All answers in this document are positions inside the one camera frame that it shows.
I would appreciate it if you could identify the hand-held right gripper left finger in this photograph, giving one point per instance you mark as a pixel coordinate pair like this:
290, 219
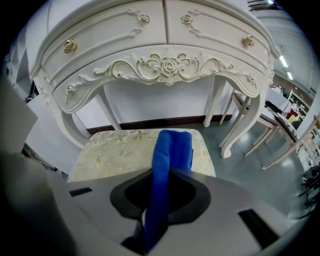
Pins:
100, 200

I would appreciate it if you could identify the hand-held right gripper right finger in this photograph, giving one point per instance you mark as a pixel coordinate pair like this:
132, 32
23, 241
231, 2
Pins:
225, 200

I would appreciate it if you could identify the gold patterned cushioned stool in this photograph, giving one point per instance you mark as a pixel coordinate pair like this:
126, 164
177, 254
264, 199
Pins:
112, 155

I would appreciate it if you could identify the blue cloth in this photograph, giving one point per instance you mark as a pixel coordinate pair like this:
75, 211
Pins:
170, 155

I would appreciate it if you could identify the white dressing table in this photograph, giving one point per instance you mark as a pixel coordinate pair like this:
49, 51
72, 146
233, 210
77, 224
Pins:
105, 32

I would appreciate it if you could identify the black office chair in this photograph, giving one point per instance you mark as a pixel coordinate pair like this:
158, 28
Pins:
312, 180

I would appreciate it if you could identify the wooden chair with patterned cushion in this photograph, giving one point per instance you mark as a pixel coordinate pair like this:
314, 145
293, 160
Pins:
287, 125

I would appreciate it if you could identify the dark-seat wooden stool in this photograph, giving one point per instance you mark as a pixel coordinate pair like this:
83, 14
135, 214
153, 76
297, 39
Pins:
240, 98

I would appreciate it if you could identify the white storage rack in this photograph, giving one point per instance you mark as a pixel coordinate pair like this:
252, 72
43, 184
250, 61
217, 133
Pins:
298, 105

